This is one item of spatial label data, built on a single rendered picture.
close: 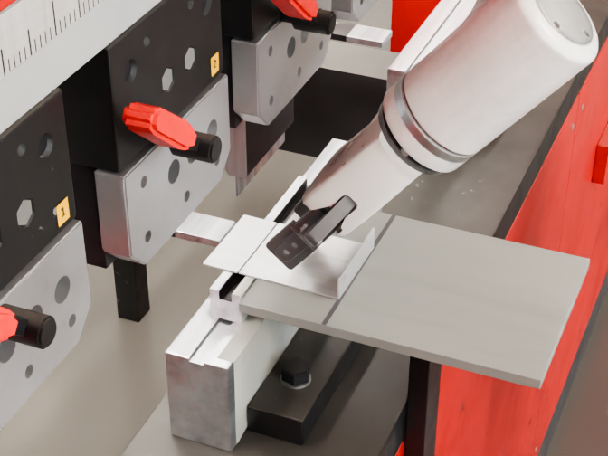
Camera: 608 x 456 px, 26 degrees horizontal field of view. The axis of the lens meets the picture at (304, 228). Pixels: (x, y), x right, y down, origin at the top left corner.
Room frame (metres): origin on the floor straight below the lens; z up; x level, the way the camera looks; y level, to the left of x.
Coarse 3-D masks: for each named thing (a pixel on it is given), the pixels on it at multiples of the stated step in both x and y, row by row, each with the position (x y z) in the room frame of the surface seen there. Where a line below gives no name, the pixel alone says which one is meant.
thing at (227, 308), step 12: (300, 180) 1.09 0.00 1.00; (288, 192) 1.07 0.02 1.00; (300, 192) 1.08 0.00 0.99; (276, 204) 1.05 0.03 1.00; (288, 204) 1.05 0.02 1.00; (276, 216) 1.03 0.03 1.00; (288, 216) 1.04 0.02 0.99; (228, 276) 0.93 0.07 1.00; (240, 276) 0.94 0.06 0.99; (216, 288) 0.91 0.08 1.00; (228, 288) 0.93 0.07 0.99; (216, 300) 0.91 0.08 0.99; (228, 300) 0.91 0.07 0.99; (240, 300) 0.90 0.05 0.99; (216, 312) 0.91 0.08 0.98; (228, 312) 0.91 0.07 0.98; (240, 312) 0.90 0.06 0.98
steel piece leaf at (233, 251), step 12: (240, 228) 1.00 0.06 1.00; (252, 228) 1.00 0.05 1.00; (264, 228) 1.00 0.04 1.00; (228, 240) 0.98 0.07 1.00; (240, 240) 0.98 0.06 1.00; (252, 240) 0.98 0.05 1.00; (216, 252) 0.96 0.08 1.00; (228, 252) 0.96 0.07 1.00; (240, 252) 0.96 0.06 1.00; (252, 252) 0.96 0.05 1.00; (204, 264) 0.95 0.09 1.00; (216, 264) 0.95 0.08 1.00; (228, 264) 0.95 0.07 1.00; (240, 264) 0.95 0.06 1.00
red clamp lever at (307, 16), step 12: (276, 0) 0.85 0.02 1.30; (288, 0) 0.84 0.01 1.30; (300, 0) 0.86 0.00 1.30; (312, 0) 0.88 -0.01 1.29; (288, 12) 0.87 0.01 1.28; (300, 12) 0.86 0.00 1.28; (312, 12) 0.88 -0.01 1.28; (324, 12) 0.90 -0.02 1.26; (300, 24) 0.90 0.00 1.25; (312, 24) 0.90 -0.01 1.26; (324, 24) 0.89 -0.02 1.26
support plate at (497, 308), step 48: (384, 240) 0.99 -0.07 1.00; (432, 240) 0.99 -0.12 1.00; (480, 240) 0.99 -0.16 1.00; (288, 288) 0.91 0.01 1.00; (384, 288) 0.91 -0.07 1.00; (432, 288) 0.91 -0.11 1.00; (480, 288) 0.91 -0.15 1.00; (528, 288) 0.91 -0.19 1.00; (576, 288) 0.91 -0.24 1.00; (336, 336) 0.86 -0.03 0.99; (384, 336) 0.85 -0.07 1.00; (432, 336) 0.85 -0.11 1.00; (480, 336) 0.85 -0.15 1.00; (528, 336) 0.85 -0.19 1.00; (528, 384) 0.80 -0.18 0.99
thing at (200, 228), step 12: (192, 216) 1.02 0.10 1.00; (204, 216) 1.02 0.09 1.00; (180, 228) 1.00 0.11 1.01; (192, 228) 1.00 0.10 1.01; (204, 228) 1.00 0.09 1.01; (216, 228) 1.00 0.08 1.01; (228, 228) 1.00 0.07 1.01; (192, 240) 0.99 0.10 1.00; (204, 240) 0.98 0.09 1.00; (216, 240) 0.98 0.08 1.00
